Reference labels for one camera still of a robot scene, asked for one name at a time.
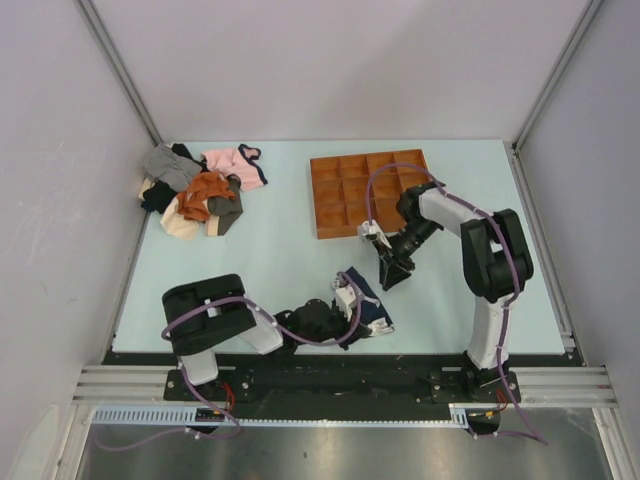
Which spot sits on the grey ribbed underwear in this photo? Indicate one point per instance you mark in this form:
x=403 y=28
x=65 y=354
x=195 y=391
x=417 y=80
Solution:
x=164 y=165

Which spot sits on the wooden compartment tray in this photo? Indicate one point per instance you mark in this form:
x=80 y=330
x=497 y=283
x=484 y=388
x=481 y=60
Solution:
x=349 y=188

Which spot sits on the aluminium rail front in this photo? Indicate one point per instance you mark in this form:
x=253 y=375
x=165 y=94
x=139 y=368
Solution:
x=569 y=387

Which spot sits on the pink underwear with navy trim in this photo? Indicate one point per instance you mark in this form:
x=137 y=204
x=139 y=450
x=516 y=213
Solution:
x=241 y=162

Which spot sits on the aluminium corner post right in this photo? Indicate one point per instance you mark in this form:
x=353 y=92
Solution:
x=580 y=31

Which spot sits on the cream underwear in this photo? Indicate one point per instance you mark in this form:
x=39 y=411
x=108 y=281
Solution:
x=176 y=225

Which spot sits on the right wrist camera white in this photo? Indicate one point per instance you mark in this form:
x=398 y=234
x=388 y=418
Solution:
x=370 y=231

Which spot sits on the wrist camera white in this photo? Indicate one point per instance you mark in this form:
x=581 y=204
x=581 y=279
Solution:
x=346 y=296
x=370 y=231

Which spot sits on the aluminium corner post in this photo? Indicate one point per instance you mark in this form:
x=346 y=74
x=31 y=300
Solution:
x=105 y=43
x=580 y=31

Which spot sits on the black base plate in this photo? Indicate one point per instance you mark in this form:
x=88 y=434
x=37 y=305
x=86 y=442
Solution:
x=247 y=378

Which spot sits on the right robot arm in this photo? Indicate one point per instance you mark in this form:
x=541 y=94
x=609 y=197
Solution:
x=496 y=265

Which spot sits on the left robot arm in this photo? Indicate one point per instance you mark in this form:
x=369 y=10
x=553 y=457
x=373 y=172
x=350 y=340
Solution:
x=204 y=314

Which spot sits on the orange underwear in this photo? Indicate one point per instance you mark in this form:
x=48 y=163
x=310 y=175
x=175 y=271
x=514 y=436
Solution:
x=192 y=202

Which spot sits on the navy underwear with white trim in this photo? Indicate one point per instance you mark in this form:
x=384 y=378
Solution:
x=374 y=319

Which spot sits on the aluminium corner post left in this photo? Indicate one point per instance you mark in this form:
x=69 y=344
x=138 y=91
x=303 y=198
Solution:
x=105 y=43

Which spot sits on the black underwear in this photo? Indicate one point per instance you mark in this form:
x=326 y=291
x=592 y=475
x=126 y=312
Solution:
x=157 y=197

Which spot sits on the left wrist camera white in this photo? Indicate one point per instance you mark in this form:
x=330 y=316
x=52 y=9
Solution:
x=346 y=296

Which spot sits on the grey slotted cable duct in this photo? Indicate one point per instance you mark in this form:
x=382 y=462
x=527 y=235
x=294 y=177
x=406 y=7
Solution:
x=204 y=417

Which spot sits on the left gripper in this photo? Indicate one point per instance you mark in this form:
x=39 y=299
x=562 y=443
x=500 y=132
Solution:
x=360 y=330

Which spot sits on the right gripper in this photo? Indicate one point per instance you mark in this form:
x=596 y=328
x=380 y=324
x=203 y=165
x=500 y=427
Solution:
x=390 y=274

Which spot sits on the olive and beige underwear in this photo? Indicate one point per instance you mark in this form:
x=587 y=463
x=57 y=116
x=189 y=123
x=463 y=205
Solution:
x=223 y=214

